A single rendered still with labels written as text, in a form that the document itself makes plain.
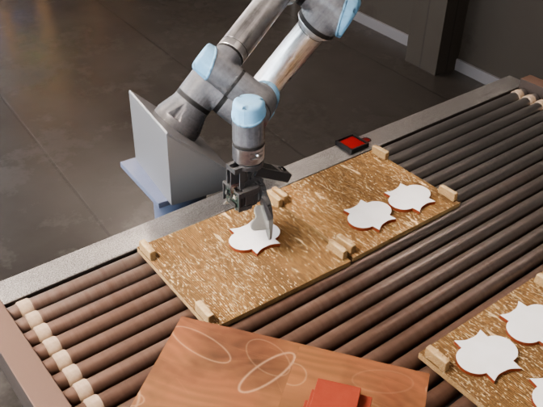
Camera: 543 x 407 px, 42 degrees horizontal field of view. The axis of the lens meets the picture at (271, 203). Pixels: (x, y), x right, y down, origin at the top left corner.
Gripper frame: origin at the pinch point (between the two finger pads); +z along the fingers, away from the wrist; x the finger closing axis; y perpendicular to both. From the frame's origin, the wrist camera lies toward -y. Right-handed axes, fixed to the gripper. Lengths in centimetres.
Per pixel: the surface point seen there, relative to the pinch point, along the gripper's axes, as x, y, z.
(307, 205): -4.2, -20.6, 4.9
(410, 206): 13.2, -42.7, 3.8
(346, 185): -5.7, -36.0, 4.9
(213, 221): -12.4, 4.6, 5.0
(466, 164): 4, -76, 7
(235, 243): -0.3, 5.7, 3.9
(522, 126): -2, -111, 7
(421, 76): -180, -266, 99
